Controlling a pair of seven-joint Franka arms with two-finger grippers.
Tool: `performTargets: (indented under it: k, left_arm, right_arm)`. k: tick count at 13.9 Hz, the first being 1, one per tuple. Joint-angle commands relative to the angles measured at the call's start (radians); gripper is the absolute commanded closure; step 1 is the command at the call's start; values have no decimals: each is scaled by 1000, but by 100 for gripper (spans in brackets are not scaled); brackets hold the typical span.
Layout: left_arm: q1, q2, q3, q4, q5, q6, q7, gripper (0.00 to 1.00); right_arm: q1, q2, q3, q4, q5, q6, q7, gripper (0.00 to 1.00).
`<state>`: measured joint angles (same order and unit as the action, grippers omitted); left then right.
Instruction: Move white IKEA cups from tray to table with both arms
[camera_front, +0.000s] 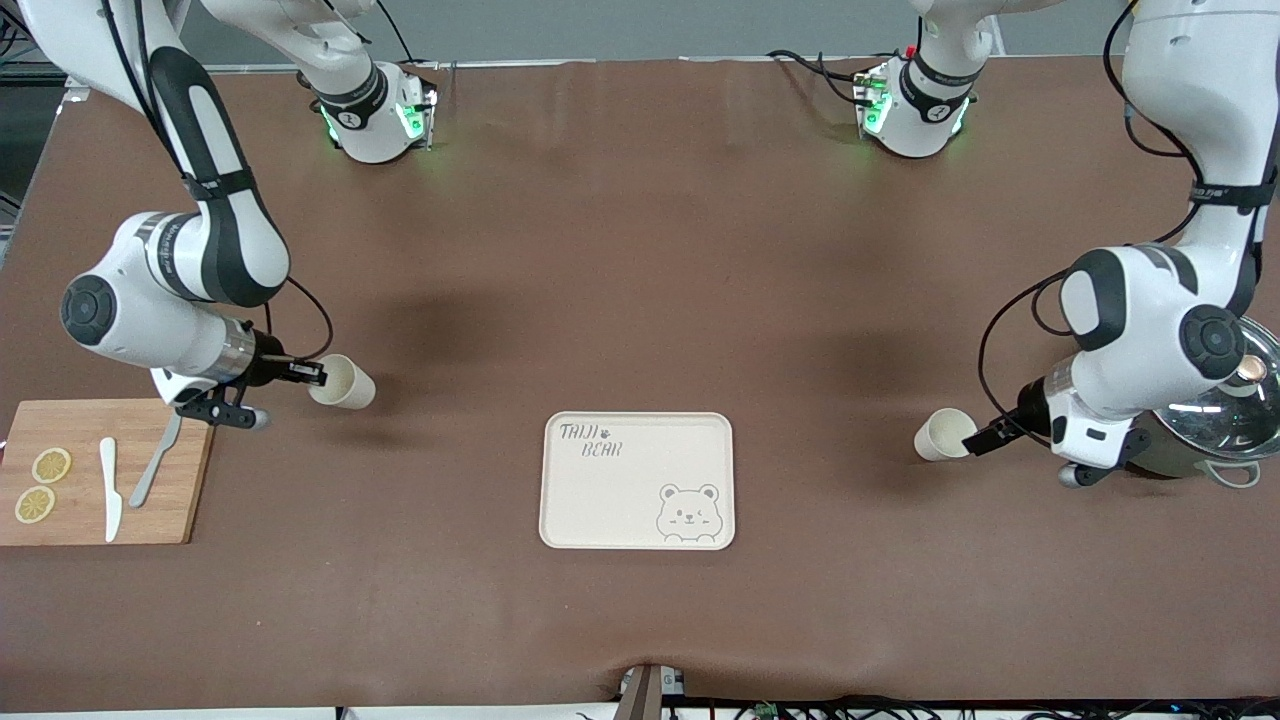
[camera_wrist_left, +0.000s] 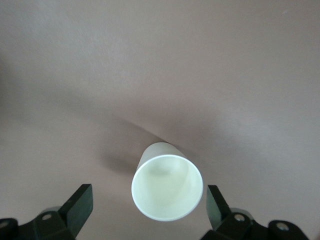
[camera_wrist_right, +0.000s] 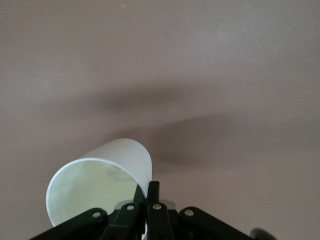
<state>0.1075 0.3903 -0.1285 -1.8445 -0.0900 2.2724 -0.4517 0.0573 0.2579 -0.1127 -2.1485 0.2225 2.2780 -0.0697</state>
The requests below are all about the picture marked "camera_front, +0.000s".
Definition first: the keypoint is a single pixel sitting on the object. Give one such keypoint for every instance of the grey plastic knife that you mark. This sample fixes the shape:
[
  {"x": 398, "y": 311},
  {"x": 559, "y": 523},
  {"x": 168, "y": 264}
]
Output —
[{"x": 150, "y": 475}]

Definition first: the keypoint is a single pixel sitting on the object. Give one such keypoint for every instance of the metal table edge clamp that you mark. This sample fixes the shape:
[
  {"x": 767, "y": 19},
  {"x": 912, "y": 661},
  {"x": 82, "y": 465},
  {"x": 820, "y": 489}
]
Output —
[{"x": 645, "y": 695}]

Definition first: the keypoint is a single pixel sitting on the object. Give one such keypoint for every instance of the cream bear print tray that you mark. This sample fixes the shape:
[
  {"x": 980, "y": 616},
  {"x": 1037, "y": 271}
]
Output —
[{"x": 620, "y": 510}]

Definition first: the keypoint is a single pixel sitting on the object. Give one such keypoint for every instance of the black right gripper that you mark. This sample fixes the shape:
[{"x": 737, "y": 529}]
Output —
[{"x": 267, "y": 366}]

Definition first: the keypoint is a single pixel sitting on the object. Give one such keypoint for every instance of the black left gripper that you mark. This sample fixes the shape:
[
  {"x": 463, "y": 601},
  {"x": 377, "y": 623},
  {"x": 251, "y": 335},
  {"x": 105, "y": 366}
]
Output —
[{"x": 1027, "y": 411}]

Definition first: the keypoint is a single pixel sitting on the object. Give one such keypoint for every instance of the white plastic knife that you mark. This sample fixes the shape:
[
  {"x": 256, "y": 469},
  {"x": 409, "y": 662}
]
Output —
[{"x": 110, "y": 500}]

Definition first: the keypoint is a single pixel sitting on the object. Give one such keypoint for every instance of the brown table cover sheet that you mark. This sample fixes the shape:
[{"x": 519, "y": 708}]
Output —
[{"x": 600, "y": 250}]

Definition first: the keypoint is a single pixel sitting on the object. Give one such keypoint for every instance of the glass pot lid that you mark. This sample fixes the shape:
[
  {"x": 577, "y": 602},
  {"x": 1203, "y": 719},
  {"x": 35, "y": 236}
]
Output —
[{"x": 1230, "y": 420}]

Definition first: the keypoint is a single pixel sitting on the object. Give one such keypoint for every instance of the white IKEA cup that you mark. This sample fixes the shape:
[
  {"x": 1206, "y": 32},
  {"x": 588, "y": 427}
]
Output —
[
  {"x": 940, "y": 437},
  {"x": 350, "y": 385}
]

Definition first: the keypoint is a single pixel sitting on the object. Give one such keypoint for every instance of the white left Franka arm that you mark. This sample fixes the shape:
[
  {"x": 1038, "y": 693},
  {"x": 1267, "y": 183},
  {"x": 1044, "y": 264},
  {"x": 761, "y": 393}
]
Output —
[{"x": 1130, "y": 300}]

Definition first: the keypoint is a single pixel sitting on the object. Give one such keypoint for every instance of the lemon slice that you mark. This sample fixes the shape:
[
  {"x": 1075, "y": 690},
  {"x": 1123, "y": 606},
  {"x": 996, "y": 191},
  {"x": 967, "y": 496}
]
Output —
[
  {"x": 35, "y": 505},
  {"x": 51, "y": 465}
]

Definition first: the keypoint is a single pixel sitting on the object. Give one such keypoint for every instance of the bamboo cutting board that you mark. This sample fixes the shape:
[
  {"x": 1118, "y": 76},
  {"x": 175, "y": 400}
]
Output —
[{"x": 80, "y": 425}]

